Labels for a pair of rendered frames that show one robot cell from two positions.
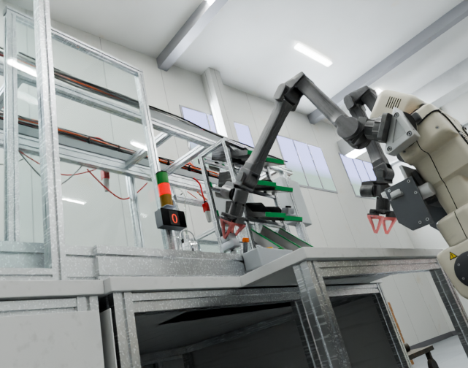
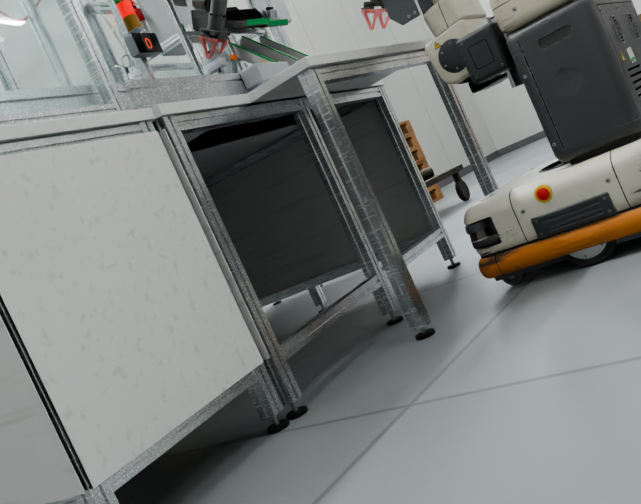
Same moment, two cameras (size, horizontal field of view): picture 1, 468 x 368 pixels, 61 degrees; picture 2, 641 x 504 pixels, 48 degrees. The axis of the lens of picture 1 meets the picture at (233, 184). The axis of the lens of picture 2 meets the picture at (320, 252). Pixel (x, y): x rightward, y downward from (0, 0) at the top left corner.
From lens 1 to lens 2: 1.07 m
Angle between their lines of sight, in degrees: 27
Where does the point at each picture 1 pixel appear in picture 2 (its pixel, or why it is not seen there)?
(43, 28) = not seen: outside the picture
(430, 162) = not seen: outside the picture
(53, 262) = (112, 98)
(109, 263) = (141, 96)
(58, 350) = (145, 159)
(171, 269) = (186, 95)
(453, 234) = (437, 24)
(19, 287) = (107, 118)
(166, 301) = (197, 121)
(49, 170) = (75, 17)
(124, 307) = (172, 127)
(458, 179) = not seen: outside the picture
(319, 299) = (323, 99)
